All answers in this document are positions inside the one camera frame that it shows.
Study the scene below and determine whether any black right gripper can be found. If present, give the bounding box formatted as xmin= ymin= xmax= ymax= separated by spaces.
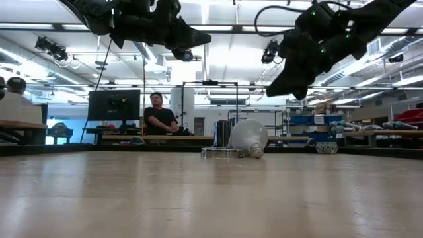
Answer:
xmin=266 ymin=31 xmax=351 ymax=101

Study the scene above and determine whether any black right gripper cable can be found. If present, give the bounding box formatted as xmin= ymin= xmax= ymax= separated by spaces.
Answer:
xmin=253 ymin=4 xmax=313 ymax=38

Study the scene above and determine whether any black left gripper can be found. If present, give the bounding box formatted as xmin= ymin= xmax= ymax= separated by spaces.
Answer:
xmin=110 ymin=0 xmax=212 ymax=59

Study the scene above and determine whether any black ceiling camera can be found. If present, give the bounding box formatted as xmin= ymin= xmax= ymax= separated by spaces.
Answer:
xmin=34 ymin=36 xmax=69 ymax=63

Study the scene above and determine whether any black overhead camera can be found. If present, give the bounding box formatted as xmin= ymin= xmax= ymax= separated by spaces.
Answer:
xmin=180 ymin=48 xmax=195 ymax=63

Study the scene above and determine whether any black hanging camera with cable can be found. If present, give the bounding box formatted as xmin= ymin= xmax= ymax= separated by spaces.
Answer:
xmin=260 ymin=39 xmax=284 ymax=65

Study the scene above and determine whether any black overhead bar with lights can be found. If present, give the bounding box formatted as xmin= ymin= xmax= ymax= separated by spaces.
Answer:
xmin=0 ymin=22 xmax=423 ymax=36

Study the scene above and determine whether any thin black hanging cable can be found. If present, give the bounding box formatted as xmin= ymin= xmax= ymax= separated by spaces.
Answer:
xmin=95 ymin=38 xmax=114 ymax=92

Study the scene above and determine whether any long wooden workbench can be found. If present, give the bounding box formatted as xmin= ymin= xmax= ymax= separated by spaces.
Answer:
xmin=343 ymin=130 xmax=423 ymax=149

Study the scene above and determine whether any black aluminium table frame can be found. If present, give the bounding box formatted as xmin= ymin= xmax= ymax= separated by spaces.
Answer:
xmin=0 ymin=144 xmax=423 ymax=161

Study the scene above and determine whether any red storage bin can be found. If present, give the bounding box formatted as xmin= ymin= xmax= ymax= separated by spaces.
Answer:
xmin=393 ymin=108 xmax=423 ymax=126

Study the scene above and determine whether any white flood lightbulb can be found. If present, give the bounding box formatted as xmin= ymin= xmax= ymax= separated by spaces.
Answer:
xmin=227 ymin=118 xmax=269 ymax=159

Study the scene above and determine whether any large wooden desk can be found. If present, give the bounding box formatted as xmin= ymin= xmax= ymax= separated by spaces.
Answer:
xmin=102 ymin=134 xmax=310 ymax=146

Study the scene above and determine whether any wooden side bench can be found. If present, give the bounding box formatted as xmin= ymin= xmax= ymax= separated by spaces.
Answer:
xmin=0 ymin=120 xmax=49 ymax=146

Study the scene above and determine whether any thin black gantry stand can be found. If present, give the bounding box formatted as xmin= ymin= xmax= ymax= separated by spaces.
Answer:
xmin=181 ymin=79 xmax=239 ymax=133

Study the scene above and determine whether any blue shelf unit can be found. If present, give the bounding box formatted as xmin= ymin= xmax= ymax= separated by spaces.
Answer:
xmin=286 ymin=114 xmax=344 ymax=143

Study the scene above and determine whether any person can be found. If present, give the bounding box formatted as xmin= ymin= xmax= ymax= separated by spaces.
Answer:
xmin=6 ymin=76 xmax=27 ymax=97
xmin=143 ymin=91 xmax=179 ymax=136

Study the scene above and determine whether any dark monitor desk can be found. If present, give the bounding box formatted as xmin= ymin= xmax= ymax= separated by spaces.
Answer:
xmin=85 ymin=126 xmax=146 ymax=145

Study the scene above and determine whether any black monitor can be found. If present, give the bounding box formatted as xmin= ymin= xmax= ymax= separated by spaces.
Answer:
xmin=87 ymin=89 xmax=141 ymax=122

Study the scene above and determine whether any chrome socket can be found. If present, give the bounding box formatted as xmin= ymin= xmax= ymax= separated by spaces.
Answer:
xmin=200 ymin=119 xmax=245 ymax=159

